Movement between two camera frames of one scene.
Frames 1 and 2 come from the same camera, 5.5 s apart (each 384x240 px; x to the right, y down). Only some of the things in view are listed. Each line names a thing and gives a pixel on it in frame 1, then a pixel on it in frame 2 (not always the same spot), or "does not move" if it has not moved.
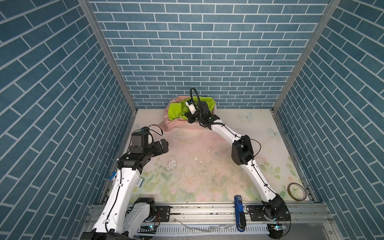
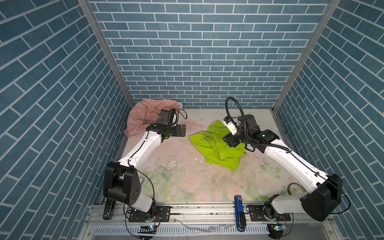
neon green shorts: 180,110 to 214,148
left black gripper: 159,150 to 178,132
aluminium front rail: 223,214 does not move
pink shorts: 180,130 to 146,112
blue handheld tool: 240,215 does not move
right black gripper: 189,117 to 229,140
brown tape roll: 295,198 does not move
